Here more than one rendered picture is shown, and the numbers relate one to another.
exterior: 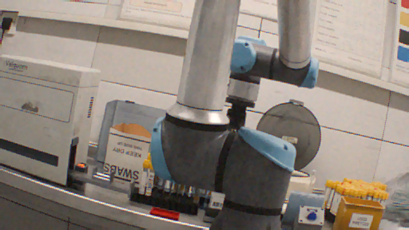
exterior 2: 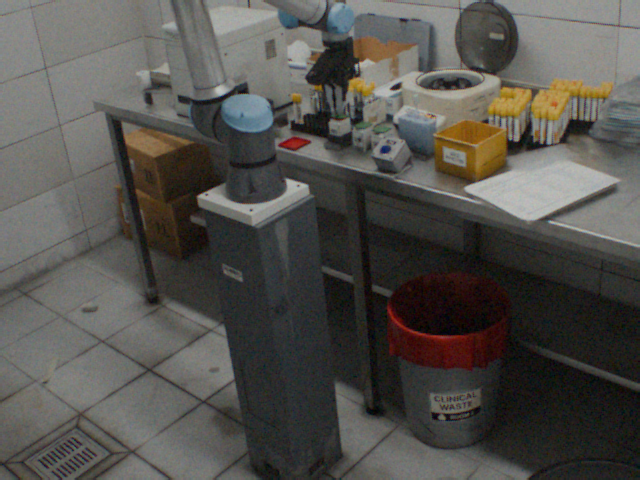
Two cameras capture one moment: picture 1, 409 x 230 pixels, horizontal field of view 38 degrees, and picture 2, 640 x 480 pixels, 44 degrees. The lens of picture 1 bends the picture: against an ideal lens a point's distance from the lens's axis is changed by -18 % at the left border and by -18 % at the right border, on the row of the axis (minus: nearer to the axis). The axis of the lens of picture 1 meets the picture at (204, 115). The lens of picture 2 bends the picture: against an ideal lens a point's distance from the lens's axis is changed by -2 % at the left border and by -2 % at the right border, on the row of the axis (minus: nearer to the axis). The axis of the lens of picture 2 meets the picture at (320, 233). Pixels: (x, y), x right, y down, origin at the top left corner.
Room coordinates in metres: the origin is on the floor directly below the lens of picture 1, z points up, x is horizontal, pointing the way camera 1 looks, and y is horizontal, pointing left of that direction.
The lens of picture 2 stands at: (0.08, -1.49, 1.74)
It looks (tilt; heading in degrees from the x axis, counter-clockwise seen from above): 28 degrees down; 44
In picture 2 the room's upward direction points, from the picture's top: 6 degrees counter-clockwise
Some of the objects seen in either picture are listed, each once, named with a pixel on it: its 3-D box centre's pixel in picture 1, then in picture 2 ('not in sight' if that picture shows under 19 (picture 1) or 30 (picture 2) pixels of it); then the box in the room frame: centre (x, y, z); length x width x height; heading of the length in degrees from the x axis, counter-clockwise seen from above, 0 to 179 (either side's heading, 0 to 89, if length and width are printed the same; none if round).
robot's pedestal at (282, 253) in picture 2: not in sight; (279, 344); (1.30, -0.13, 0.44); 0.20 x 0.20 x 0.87; 89
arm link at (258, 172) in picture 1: (259, 168); (247, 126); (1.30, -0.12, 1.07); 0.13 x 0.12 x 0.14; 77
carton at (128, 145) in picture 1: (151, 158); (363, 73); (2.05, 0.12, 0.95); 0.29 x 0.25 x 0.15; 179
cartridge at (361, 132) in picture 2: not in sight; (363, 136); (1.69, -0.15, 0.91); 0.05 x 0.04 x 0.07; 179
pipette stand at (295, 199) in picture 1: (303, 211); (417, 135); (1.74, -0.30, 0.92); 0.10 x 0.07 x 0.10; 84
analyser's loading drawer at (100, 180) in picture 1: (94, 176); (256, 114); (1.66, 0.23, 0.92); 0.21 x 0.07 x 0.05; 89
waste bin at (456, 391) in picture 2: not in sight; (448, 361); (1.72, -0.39, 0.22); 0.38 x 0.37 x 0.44; 89
